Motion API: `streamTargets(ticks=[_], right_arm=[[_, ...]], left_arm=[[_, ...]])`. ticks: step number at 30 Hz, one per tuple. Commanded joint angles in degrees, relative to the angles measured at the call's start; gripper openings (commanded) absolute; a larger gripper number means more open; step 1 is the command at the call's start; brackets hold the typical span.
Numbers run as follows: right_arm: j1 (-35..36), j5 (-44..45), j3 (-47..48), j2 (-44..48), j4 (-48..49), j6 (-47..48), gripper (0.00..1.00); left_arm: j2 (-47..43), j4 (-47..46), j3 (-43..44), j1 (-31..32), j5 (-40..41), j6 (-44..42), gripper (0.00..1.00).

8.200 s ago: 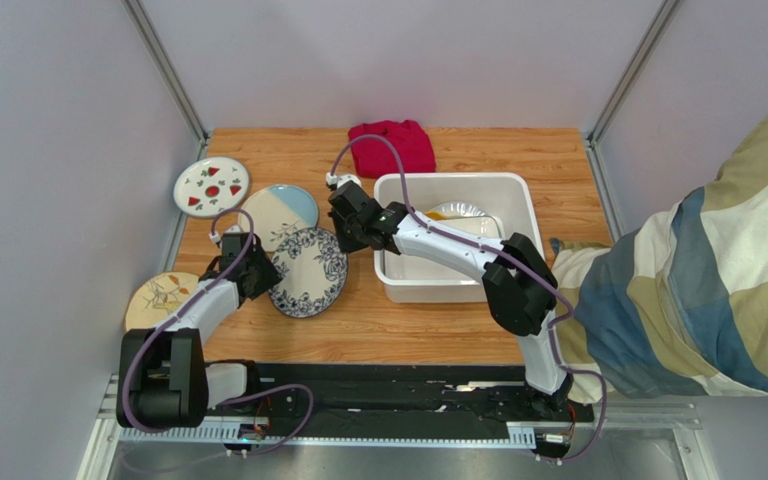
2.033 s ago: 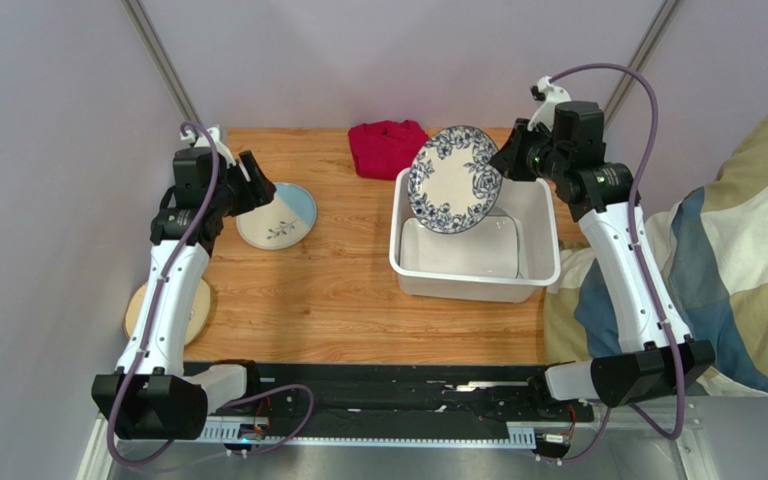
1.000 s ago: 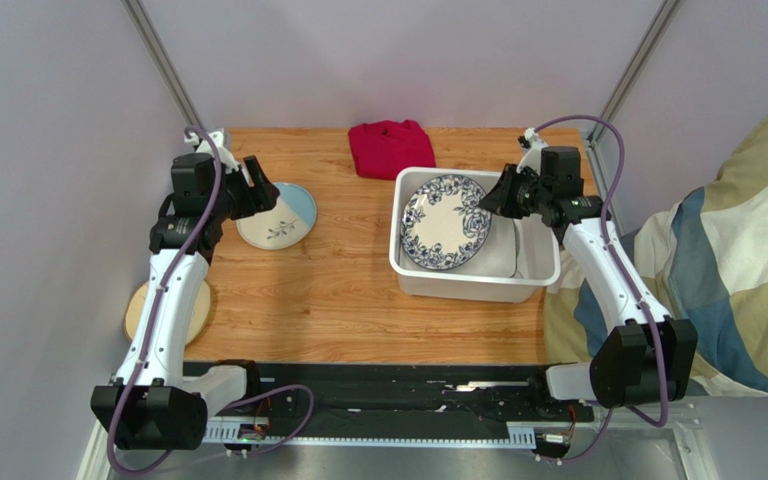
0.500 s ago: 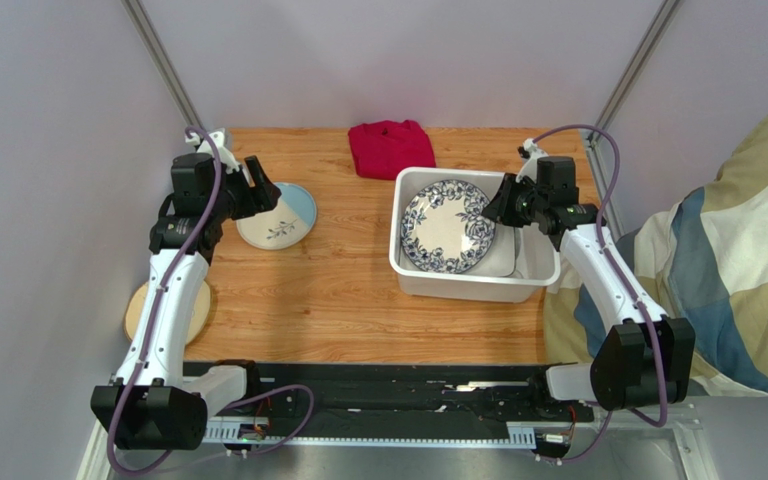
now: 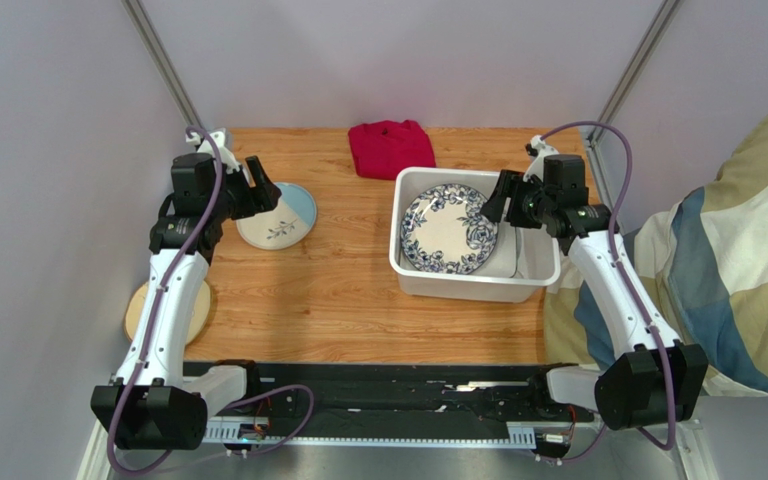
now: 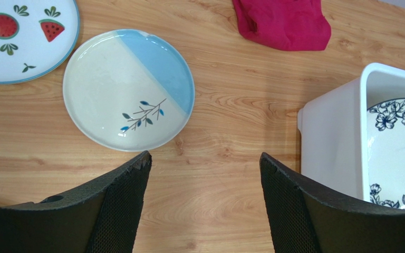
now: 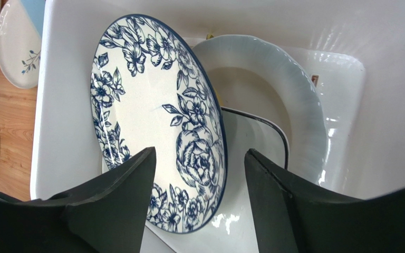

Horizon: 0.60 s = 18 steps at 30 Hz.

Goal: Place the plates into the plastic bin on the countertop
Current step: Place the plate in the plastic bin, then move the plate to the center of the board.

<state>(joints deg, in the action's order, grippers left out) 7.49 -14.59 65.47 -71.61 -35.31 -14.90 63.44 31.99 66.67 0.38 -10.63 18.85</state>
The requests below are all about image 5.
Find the blue floral plate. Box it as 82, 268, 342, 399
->
398, 183, 499, 275

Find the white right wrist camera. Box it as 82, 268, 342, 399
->
525, 135, 559, 179

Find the red folded cloth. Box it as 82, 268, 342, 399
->
347, 120, 437, 180

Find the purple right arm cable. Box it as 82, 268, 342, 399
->
540, 121, 678, 464

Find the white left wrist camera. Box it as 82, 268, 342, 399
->
186, 126, 242, 174

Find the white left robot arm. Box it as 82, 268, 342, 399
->
91, 153, 281, 451

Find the round wooden board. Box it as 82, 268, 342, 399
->
123, 281, 213, 346

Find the aluminium frame post right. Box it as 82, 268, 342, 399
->
585, 0, 683, 144

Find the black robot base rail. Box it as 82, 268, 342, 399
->
177, 361, 595, 444

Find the white plastic bin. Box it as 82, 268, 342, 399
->
388, 167, 561, 303

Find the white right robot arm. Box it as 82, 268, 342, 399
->
481, 154, 708, 430

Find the aluminium frame post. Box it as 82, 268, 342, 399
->
585, 0, 683, 144
121, 0, 205, 128

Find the patterned quilt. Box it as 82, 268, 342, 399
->
543, 73, 768, 397

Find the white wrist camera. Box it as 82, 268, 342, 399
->
186, 126, 242, 174
525, 135, 559, 179

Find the white rectangular plate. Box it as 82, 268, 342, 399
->
489, 222, 519, 278

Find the aluminium frame post left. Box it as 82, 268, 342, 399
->
121, 0, 205, 128

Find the light blue plate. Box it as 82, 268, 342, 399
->
235, 182, 318, 250

